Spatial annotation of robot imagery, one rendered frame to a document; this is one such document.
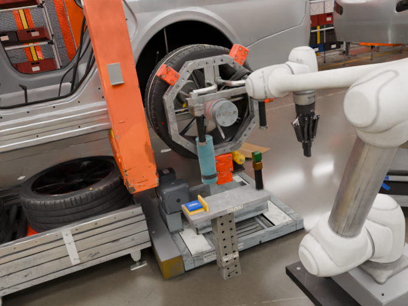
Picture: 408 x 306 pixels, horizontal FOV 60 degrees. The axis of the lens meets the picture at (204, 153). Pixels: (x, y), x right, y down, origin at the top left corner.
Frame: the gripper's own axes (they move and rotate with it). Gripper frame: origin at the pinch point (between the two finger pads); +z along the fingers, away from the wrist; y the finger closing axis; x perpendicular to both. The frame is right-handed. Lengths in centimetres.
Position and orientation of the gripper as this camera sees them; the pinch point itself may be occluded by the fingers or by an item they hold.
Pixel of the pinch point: (306, 148)
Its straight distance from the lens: 154.9
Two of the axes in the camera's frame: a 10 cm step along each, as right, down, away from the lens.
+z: 1.7, 8.9, 4.2
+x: -4.3, -3.2, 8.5
